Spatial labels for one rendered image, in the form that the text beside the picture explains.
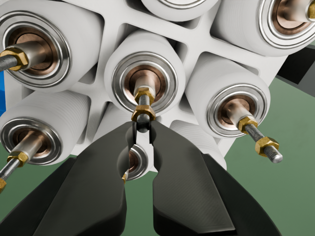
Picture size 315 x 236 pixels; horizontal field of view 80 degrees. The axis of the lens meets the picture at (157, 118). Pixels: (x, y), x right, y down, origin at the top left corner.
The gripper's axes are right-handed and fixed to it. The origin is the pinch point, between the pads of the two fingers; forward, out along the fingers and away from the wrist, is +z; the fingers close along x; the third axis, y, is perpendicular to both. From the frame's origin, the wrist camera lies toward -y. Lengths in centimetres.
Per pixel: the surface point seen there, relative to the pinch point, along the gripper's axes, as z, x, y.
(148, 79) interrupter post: 8.5, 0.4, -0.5
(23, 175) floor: 35, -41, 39
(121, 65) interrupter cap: 9.3, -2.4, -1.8
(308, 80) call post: 17.3, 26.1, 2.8
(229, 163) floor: 35, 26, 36
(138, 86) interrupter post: 6.7, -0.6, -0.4
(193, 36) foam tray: 16.7, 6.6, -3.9
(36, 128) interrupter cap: 9.4, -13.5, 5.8
